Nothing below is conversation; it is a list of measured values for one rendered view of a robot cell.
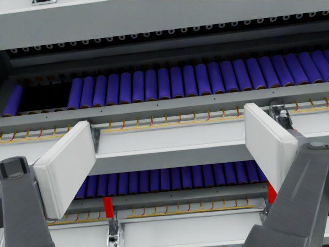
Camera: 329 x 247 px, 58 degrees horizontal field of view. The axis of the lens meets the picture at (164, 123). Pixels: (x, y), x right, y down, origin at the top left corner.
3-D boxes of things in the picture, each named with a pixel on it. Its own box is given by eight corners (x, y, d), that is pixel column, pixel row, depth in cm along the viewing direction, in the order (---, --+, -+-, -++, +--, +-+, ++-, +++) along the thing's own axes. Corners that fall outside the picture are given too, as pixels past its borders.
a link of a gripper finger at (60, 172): (61, 221, 14) (46, 222, 14) (97, 160, 21) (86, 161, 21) (46, 163, 13) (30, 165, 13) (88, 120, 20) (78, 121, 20)
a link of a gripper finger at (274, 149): (280, 140, 13) (298, 138, 13) (243, 103, 19) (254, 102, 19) (281, 202, 14) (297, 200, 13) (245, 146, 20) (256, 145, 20)
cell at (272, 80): (268, 64, 49) (280, 92, 45) (257, 65, 49) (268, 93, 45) (270, 55, 47) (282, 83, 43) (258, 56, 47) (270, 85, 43)
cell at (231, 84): (230, 68, 49) (239, 96, 45) (219, 69, 49) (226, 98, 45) (231, 60, 48) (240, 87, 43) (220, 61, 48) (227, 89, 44)
